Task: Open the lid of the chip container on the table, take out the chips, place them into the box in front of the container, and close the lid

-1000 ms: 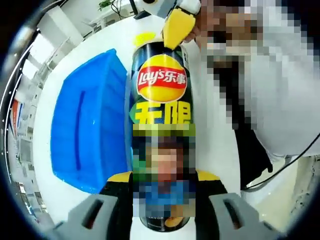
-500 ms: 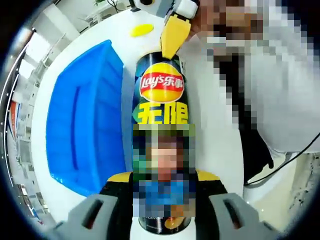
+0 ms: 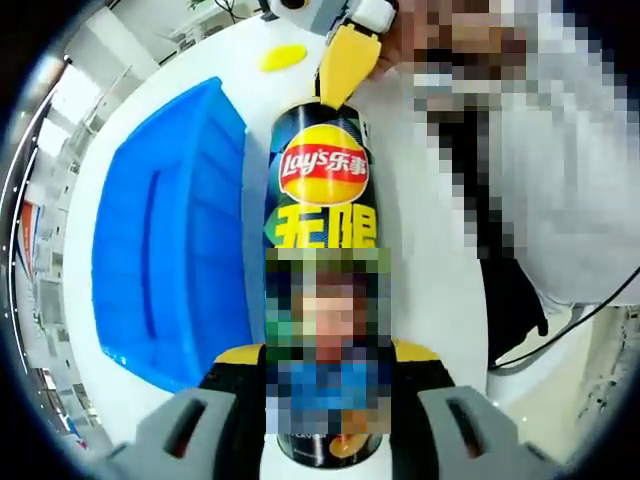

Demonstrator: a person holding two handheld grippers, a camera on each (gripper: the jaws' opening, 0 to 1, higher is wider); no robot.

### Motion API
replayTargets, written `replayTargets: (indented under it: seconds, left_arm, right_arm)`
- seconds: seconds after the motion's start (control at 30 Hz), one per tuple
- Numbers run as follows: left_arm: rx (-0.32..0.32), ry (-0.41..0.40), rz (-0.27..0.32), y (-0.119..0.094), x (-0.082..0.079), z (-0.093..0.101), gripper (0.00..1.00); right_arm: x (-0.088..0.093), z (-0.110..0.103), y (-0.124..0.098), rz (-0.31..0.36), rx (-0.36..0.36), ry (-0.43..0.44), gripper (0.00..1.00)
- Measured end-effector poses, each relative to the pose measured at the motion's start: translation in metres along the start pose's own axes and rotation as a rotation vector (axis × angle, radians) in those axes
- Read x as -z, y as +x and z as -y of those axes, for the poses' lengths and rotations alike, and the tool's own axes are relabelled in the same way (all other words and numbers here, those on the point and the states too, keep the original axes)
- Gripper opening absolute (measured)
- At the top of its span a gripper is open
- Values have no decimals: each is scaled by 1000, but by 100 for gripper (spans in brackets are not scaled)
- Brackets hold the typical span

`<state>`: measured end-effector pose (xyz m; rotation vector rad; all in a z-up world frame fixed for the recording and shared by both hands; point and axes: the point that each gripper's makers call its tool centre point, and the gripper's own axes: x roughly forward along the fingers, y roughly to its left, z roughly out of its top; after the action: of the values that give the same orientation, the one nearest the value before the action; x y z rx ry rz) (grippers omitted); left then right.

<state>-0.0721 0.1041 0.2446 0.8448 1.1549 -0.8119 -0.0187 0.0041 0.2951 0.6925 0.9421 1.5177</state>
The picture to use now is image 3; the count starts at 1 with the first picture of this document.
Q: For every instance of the dark blue chip container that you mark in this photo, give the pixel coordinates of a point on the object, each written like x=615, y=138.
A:
x=325, y=175

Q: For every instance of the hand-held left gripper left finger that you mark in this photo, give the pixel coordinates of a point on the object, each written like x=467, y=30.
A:
x=200, y=435

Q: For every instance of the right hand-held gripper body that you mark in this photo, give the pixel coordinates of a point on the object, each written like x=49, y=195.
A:
x=320, y=12

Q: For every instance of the person's black garment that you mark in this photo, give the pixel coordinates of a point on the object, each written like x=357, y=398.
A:
x=515, y=310

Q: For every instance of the person's right hand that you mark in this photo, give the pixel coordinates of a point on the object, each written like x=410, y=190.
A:
x=400, y=50

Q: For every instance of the blue plastic box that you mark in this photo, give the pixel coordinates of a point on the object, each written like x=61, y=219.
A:
x=175, y=240

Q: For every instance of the white table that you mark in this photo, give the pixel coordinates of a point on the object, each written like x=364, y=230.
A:
x=425, y=200

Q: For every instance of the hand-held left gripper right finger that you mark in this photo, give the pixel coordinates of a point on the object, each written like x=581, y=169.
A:
x=450, y=440

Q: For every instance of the red blue wall banner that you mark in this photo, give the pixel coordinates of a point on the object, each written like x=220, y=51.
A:
x=28, y=235

